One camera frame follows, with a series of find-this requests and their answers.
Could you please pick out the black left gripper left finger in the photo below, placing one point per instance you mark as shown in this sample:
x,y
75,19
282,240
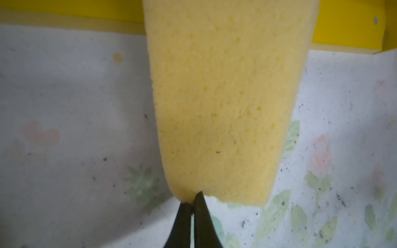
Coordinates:
x,y
180,236

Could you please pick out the yellow sponge with green back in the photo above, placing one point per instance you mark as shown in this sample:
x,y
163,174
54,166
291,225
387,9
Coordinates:
x,y
225,79

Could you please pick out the yellow shelf with coloured boards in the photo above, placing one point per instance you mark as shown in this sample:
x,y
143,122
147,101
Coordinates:
x,y
365,27

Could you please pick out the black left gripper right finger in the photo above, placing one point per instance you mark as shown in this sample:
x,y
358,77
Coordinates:
x,y
205,235

